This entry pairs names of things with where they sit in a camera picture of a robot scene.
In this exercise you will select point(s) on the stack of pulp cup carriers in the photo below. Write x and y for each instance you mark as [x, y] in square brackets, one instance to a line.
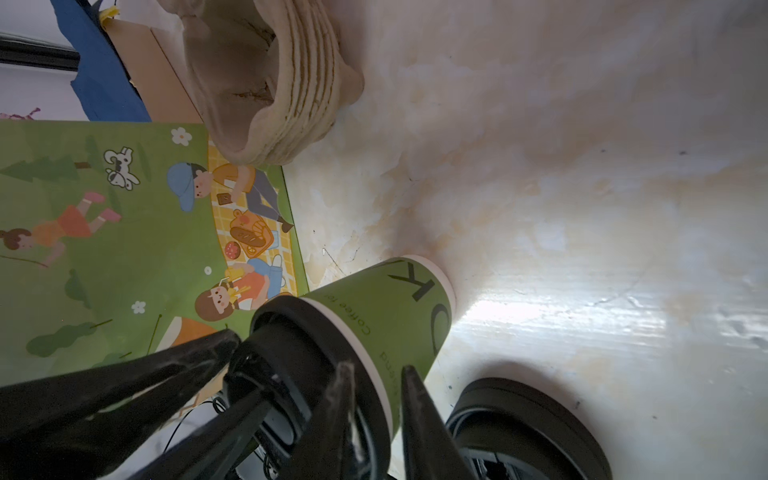
[268, 77]

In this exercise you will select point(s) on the yellow napkins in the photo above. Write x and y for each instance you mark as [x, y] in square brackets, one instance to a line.
[108, 14]

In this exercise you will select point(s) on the green paper coffee cup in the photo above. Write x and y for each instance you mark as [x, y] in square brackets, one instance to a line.
[394, 314]

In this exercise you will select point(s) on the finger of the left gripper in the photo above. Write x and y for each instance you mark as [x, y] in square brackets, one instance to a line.
[212, 451]
[111, 410]

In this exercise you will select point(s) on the stack of black lids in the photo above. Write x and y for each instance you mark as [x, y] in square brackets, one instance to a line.
[504, 429]

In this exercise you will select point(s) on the dark blue napkins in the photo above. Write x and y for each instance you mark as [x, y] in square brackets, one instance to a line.
[102, 84]

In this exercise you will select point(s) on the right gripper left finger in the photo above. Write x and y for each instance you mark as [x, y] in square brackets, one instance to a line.
[326, 449]

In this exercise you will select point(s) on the white illustrated paper bag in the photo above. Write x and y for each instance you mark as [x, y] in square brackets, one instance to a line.
[122, 239]

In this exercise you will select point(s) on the black cup lid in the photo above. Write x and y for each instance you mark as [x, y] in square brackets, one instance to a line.
[291, 353]

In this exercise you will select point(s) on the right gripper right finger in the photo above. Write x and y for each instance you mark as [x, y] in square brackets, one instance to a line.
[429, 450]

